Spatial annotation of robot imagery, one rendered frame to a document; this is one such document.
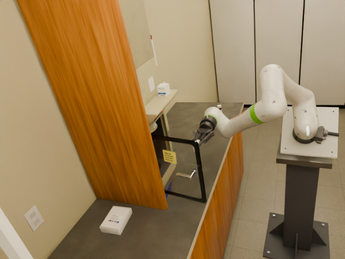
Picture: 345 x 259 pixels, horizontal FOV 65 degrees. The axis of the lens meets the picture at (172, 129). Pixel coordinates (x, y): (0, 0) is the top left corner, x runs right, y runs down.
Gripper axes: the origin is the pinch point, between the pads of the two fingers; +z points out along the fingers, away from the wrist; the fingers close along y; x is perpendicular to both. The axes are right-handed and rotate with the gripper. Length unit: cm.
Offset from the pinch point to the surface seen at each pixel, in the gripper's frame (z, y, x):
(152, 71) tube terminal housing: -15.7, -26.0, -36.7
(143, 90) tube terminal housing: -2.0, -26.0, -30.8
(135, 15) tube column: -11, -26, -66
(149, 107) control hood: 2.4, -22.2, -23.2
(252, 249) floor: -38, 20, 128
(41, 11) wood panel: 18, -54, -76
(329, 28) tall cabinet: -302, 85, 9
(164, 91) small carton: -11.4, -19.0, -26.3
